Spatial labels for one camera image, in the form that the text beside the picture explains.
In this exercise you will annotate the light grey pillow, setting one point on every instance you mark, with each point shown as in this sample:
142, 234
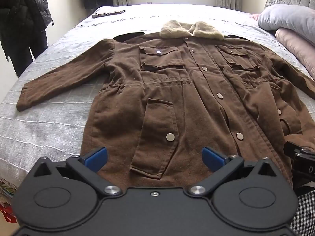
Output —
285, 17

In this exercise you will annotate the colourful printed cloth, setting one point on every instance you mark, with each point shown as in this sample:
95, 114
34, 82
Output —
6, 201

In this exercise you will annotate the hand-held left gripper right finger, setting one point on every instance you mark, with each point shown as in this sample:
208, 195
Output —
212, 158

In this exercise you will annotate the bed with grey quilt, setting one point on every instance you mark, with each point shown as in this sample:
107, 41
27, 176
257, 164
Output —
49, 118

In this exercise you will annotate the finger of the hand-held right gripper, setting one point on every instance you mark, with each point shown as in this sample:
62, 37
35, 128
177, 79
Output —
292, 148

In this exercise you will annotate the pink pillow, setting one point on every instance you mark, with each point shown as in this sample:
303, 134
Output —
297, 46

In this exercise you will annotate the black white checked cloth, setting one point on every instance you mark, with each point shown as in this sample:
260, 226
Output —
305, 213

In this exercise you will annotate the brown coat with fleece collar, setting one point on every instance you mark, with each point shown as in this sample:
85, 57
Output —
187, 98

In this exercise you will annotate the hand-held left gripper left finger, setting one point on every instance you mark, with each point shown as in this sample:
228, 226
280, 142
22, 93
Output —
96, 157

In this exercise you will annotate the small dark cloth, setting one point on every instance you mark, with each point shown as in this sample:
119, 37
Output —
108, 13

